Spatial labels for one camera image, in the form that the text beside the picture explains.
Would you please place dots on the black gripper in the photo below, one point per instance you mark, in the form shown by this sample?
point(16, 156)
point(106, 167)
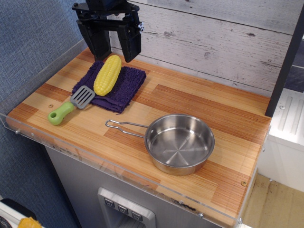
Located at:
point(97, 17)

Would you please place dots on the grey toy fridge cabinet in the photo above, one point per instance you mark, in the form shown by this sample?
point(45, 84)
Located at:
point(81, 183)

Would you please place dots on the purple folded cloth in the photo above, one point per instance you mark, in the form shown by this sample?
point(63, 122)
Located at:
point(127, 85)

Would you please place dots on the stainless steel pot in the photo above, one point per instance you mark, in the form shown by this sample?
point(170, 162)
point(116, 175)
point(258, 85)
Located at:
point(178, 144)

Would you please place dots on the silver dispenser button panel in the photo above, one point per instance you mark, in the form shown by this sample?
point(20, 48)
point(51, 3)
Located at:
point(120, 212)

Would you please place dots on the yellow toy corn cob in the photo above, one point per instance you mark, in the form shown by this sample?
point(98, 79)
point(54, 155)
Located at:
point(107, 76)

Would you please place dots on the right black frame post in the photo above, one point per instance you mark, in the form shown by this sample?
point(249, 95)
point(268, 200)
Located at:
point(287, 64)

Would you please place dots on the yellow object bottom left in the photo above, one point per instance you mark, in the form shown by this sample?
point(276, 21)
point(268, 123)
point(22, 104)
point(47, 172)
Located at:
point(29, 223)

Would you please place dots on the white ridged side counter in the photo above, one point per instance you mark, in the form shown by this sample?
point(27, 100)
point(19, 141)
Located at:
point(282, 155)

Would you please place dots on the clear acrylic guard rail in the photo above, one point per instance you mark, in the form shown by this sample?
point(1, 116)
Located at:
point(230, 94)

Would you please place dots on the green handled grey spatula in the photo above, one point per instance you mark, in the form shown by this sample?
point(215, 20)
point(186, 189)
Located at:
point(80, 99)

